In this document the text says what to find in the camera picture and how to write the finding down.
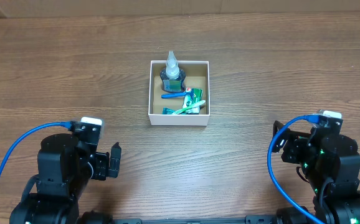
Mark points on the blue pump bottle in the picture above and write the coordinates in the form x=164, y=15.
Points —
x=172, y=76

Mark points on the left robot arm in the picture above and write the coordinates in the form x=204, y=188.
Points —
x=65, y=164

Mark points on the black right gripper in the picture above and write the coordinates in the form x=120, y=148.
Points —
x=296, y=142

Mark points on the teal toothpaste tube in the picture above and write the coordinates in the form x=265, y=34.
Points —
x=167, y=111

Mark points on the blue disposable razor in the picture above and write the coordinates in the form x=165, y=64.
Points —
x=177, y=94

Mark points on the green white toothbrush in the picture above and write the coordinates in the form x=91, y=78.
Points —
x=194, y=105

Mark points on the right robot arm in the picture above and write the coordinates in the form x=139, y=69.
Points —
x=330, y=163

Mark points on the green soap packet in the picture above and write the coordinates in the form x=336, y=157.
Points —
x=188, y=101

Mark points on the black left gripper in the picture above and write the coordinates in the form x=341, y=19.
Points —
x=101, y=160

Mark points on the white cardboard box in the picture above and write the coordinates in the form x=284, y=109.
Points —
x=197, y=76

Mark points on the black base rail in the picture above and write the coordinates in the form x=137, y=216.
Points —
x=249, y=219

